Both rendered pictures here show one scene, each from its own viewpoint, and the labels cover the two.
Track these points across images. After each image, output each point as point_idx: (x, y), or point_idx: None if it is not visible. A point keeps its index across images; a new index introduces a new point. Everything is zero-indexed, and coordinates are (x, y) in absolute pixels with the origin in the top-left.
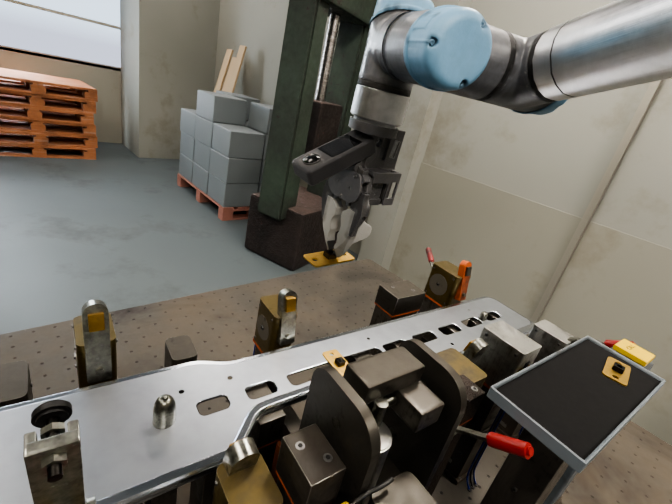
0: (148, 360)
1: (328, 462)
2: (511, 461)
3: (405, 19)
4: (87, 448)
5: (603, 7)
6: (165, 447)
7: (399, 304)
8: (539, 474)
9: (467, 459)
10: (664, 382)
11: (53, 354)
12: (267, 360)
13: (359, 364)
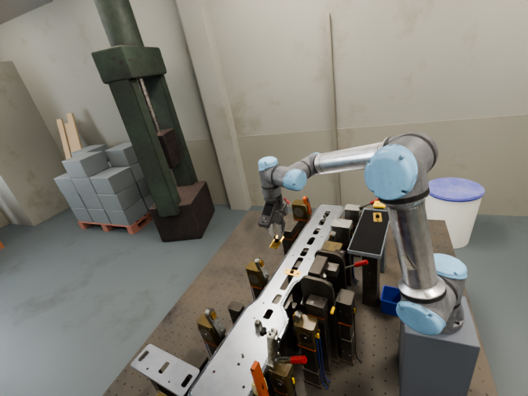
0: None
1: (322, 300)
2: (364, 265)
3: (277, 174)
4: (247, 350)
5: (328, 157)
6: None
7: (292, 232)
8: (373, 264)
9: (350, 274)
10: None
11: None
12: (269, 288)
13: (311, 269)
